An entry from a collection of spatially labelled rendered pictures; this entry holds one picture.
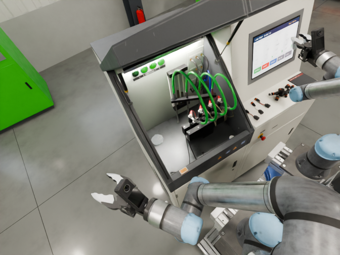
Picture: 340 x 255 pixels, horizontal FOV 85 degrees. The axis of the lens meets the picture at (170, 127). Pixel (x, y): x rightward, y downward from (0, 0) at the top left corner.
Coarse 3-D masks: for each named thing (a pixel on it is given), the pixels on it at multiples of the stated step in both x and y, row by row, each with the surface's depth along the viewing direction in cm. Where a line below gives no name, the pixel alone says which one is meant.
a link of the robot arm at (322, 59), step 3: (324, 54) 87; (327, 54) 86; (330, 54) 85; (333, 54) 85; (321, 57) 87; (324, 57) 86; (327, 57) 85; (330, 57) 90; (318, 60) 88; (321, 60) 87; (324, 60) 86; (318, 63) 89; (321, 63) 87; (318, 66) 90; (321, 66) 88
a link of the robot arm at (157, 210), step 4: (156, 200) 57; (160, 200) 57; (152, 204) 56; (156, 204) 55; (160, 204) 55; (164, 204) 55; (152, 208) 54; (156, 208) 54; (160, 208) 54; (164, 208) 54; (152, 212) 54; (156, 212) 54; (160, 212) 53; (148, 216) 54; (152, 216) 53; (156, 216) 53; (160, 216) 53; (148, 220) 54; (152, 220) 53; (156, 220) 53; (160, 220) 59; (152, 224) 54; (156, 224) 53
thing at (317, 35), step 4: (316, 28) 88; (320, 28) 86; (312, 32) 88; (316, 32) 86; (320, 32) 86; (312, 36) 89; (316, 36) 87; (320, 36) 87; (312, 40) 89; (316, 40) 88; (320, 40) 88; (312, 44) 90; (316, 44) 89; (320, 44) 89; (324, 44) 89; (312, 48) 91; (316, 48) 89; (320, 48) 89; (324, 48) 90; (312, 52) 92; (316, 52) 90
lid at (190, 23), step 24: (216, 0) 22; (240, 0) 21; (264, 0) 22; (168, 24) 26; (192, 24) 25; (216, 24) 24; (120, 48) 31; (144, 48) 29; (168, 48) 28; (120, 72) 67
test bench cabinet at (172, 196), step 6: (138, 138) 159; (144, 150) 171; (246, 150) 148; (150, 162) 183; (240, 162) 163; (156, 174) 182; (162, 180) 138; (168, 192) 147; (174, 192) 127; (174, 198) 135; (174, 204) 165
